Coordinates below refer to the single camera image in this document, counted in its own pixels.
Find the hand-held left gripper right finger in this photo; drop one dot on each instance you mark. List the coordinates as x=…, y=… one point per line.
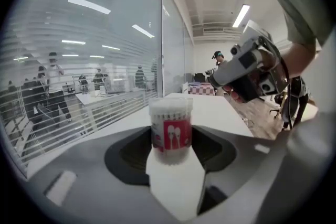
x=249, y=178

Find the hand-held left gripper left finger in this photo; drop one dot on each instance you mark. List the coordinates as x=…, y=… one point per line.
x=92, y=178

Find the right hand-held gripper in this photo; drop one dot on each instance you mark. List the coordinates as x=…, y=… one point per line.
x=252, y=42

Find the cotton swab container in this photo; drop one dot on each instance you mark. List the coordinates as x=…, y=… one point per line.
x=170, y=131

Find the person's right forearm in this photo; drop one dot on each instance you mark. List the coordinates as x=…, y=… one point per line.
x=296, y=60

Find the person's right hand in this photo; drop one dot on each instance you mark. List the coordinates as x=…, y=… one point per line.
x=269, y=61

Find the black bag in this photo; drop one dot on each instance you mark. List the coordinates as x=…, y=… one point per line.
x=199, y=78

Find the blue cloth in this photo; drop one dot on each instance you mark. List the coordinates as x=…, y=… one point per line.
x=198, y=83

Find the red checkered table cloth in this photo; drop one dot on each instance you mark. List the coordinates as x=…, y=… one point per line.
x=200, y=89

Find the white chair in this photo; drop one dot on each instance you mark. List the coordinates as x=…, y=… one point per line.
x=185, y=87

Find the long ceiling light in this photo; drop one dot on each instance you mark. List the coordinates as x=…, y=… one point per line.
x=241, y=15

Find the narrow white window blinds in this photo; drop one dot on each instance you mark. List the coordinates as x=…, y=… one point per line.
x=173, y=60

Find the white office desk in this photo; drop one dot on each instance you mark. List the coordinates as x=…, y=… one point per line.
x=110, y=94

